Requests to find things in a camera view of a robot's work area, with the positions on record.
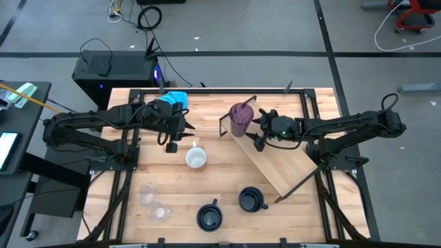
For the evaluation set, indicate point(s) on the wooden shelf black metal legs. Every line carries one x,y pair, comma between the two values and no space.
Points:
275,162

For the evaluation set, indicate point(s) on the smartphone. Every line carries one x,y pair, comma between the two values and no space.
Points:
7,149

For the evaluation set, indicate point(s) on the small black box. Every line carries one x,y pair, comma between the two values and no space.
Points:
104,70

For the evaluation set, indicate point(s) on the black office desk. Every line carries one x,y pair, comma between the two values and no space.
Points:
20,120

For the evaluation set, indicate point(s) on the black computer tower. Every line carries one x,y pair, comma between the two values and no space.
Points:
113,77

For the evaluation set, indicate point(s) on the black wifi antenna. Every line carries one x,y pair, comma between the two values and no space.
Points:
151,48

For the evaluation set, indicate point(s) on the purple plastic tumbler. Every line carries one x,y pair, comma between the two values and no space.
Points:
237,120

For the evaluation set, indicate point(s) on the blue cloth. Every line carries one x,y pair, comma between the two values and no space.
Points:
175,98

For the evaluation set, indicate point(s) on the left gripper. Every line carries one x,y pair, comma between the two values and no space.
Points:
169,118

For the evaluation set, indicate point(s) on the mint green stapler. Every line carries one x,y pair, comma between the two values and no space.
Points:
24,93

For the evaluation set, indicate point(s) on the grey metal bar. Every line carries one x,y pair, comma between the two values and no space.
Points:
379,5
420,87

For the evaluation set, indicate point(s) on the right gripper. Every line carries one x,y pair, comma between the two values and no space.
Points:
284,127

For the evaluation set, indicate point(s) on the black caster wheel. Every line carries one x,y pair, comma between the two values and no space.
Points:
31,236

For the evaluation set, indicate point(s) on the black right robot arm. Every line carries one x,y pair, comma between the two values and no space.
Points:
344,124

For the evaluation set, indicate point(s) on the black flat base plate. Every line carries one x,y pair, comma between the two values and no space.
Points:
55,199

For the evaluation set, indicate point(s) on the black enamel mug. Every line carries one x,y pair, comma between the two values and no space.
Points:
209,217
251,199

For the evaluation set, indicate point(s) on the red mug white inside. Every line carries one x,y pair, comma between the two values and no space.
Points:
195,159

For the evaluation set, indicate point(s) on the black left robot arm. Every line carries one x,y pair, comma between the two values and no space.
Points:
103,117

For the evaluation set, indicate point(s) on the black metal table frame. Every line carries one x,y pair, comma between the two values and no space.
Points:
220,91

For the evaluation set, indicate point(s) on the clear glass cup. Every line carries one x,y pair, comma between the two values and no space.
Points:
158,212
147,196

